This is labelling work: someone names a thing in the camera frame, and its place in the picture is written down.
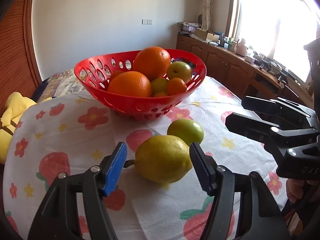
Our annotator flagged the medium mandarin orange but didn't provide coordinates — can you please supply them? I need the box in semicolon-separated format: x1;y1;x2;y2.
110;70;124;81

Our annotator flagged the red perforated plastic basket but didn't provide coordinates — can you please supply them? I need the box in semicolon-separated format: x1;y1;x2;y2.
74;49;207;120

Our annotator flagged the yellow plush toy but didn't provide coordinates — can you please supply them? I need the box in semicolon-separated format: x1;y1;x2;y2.
1;92;37;165

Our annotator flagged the wooden door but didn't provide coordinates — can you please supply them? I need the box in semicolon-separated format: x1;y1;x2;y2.
1;0;42;113

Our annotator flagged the floral strawberry tablecloth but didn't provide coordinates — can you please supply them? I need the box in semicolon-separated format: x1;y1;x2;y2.
2;77;287;239

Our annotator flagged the wooden sideboard cabinet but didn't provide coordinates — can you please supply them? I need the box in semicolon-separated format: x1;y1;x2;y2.
176;34;313;108

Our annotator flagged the patterned bed quilt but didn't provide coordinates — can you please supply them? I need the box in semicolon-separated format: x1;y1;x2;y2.
31;68;85;103

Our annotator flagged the green apple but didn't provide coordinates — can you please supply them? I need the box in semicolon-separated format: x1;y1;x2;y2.
167;119;204;146

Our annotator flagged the pink white bottle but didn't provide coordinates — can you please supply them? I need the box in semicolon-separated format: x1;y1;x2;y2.
235;38;247;57

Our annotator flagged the light patterned curtain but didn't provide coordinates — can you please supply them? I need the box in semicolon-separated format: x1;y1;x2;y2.
202;0;213;31

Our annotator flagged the person's right hand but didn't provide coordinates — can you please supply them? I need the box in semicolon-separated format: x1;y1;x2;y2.
286;179;313;203

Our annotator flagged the white wall switch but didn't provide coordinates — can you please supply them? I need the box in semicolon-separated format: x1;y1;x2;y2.
142;19;153;25

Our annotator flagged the large orange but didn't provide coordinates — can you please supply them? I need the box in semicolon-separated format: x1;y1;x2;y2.
107;71;152;98
132;47;171;81

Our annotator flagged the yellow-green pear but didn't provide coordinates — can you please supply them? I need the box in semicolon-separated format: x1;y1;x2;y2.
151;78;169;94
124;135;193;184

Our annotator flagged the small yellow-green apple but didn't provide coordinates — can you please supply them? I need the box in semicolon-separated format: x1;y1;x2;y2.
167;61;193;83

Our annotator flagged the cardboard box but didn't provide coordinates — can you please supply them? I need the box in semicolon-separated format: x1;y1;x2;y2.
195;28;219;42

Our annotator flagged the small tangerine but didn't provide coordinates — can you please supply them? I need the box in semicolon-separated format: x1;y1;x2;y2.
167;77;187;95

